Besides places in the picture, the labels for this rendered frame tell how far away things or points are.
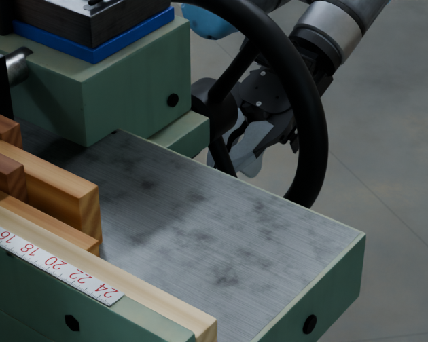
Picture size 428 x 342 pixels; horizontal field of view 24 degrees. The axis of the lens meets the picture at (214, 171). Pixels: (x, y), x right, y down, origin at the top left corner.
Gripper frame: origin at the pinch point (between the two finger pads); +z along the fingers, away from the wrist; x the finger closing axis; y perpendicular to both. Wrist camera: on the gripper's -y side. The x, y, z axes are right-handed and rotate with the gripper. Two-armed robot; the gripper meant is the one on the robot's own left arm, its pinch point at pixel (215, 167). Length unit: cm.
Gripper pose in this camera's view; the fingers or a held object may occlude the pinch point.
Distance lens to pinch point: 111.6
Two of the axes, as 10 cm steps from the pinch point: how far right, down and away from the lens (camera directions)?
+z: -5.8, 7.7, -2.7
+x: -7.7, -4.1, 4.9
